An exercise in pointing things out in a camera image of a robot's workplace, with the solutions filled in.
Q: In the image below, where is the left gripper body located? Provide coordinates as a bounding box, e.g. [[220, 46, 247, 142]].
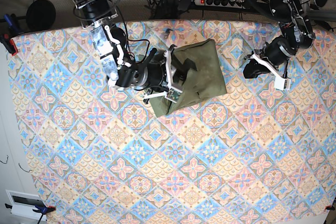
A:
[[244, 51, 290, 91]]

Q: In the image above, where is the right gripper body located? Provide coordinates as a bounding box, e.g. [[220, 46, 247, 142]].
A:
[[141, 45, 183, 103]]

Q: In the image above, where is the green t-shirt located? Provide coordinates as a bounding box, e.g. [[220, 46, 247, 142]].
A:
[[149, 39, 227, 118]]

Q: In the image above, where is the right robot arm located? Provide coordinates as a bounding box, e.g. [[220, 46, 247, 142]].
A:
[[73, 0, 196, 103]]

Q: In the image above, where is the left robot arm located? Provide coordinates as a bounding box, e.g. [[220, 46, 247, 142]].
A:
[[240, 0, 316, 90]]

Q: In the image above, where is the white power strip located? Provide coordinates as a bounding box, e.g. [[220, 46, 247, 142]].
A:
[[194, 0, 244, 8]]

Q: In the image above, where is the patterned tablecloth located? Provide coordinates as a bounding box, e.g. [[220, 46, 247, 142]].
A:
[[7, 20, 335, 223]]

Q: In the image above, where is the orange clamp bottom right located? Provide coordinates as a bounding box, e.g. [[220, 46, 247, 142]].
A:
[[325, 205, 335, 211]]

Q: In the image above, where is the black round stool base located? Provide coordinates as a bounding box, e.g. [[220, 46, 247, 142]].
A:
[[26, 0, 56, 31]]

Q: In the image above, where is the orange black clamp left top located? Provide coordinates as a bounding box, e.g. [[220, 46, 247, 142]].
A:
[[1, 14, 18, 56]]

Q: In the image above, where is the blue clamp bottom left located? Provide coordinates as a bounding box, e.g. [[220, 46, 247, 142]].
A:
[[5, 204, 56, 221]]

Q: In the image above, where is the white wall socket box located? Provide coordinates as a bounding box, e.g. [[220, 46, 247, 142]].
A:
[[5, 189, 44, 220]]

